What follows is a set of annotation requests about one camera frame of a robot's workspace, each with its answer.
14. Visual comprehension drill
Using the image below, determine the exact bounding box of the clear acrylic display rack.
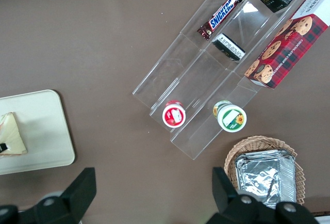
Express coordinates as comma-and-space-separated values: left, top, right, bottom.
131, 0, 323, 161

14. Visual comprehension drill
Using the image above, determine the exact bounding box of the Snickers chocolate bar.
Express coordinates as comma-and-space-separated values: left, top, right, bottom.
197, 0, 243, 41

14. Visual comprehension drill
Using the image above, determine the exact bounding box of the cream plastic tray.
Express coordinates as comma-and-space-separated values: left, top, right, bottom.
0, 89, 76, 175

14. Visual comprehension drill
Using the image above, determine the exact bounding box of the red tartan cookie box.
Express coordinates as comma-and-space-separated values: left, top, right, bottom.
243, 0, 330, 90

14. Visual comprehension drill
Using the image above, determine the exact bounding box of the woven wicker basket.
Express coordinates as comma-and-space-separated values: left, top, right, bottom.
223, 135, 306, 206

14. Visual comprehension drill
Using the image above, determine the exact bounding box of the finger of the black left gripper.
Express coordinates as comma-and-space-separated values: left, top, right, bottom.
0, 167, 97, 224

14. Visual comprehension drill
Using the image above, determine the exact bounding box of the triangle sandwich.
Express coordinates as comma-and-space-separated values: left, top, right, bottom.
0, 111, 28, 158

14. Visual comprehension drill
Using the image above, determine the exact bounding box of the aluminium foil tray stack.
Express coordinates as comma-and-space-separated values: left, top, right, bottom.
234, 149, 297, 210

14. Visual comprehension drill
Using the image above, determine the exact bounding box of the black box with white label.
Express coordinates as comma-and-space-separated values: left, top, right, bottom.
211, 33, 246, 61

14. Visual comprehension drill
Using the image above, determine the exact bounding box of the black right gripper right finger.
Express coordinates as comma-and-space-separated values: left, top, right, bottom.
207, 167, 317, 224

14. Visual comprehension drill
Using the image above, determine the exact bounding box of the red lid yogurt cup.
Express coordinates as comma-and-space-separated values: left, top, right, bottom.
162, 100, 187, 127

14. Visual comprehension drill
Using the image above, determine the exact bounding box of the green sunflower lid cup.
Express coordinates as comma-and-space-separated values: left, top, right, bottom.
212, 100, 248, 133

